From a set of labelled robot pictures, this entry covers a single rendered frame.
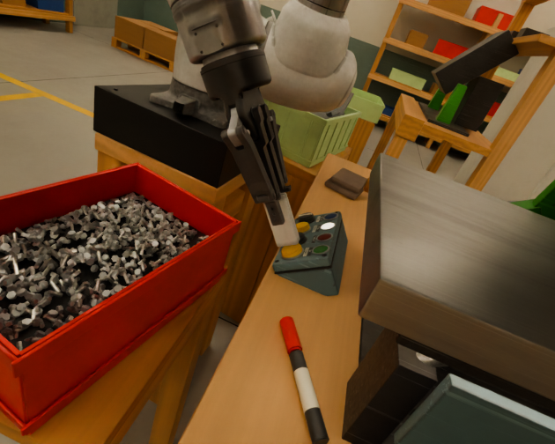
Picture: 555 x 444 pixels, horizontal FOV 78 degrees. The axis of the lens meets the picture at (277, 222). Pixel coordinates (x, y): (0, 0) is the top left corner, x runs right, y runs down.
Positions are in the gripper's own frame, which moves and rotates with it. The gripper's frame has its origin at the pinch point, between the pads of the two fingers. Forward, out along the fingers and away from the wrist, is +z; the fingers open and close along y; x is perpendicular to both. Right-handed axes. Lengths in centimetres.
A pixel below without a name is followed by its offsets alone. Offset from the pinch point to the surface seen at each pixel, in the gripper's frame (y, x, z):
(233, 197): -40.7, -27.3, 7.8
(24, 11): -381, -408, -195
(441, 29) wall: -695, 119, -21
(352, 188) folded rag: -33.7, 5.1, 9.1
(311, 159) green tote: -73, -12, 10
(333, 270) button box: 1.8, 5.5, 7.4
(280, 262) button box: 2.0, -1.2, 5.2
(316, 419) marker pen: 20.3, 5.6, 10.5
